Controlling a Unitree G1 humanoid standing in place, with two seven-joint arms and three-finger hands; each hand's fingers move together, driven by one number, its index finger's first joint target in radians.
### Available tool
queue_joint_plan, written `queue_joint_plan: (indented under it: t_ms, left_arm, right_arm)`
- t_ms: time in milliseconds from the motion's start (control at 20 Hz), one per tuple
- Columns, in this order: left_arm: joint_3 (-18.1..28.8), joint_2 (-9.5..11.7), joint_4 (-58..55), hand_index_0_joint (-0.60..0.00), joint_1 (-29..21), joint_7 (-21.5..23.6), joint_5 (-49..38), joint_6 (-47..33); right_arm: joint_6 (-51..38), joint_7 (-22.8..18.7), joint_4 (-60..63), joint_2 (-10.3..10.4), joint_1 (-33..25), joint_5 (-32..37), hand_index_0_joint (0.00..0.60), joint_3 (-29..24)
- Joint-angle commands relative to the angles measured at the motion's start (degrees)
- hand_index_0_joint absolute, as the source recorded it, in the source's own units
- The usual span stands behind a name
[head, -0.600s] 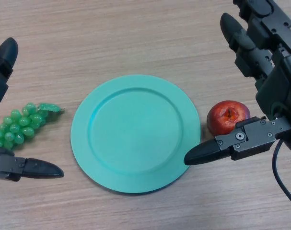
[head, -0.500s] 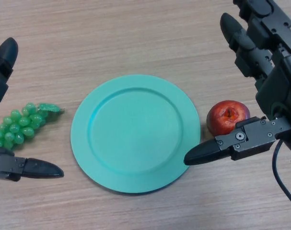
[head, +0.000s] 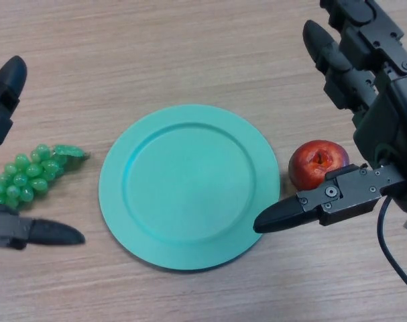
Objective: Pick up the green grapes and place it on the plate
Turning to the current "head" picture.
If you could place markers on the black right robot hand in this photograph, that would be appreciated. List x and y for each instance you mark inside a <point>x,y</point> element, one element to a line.
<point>391,114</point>

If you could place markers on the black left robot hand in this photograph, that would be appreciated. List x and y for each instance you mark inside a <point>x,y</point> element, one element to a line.
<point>2,100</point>

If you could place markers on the green grapes bunch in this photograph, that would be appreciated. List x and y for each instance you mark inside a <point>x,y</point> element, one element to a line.
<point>22,177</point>

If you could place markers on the teal round plate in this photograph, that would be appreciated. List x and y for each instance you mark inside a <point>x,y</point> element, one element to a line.
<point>189,188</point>

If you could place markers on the red apple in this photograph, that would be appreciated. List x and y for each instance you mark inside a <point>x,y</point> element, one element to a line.
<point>305,166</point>

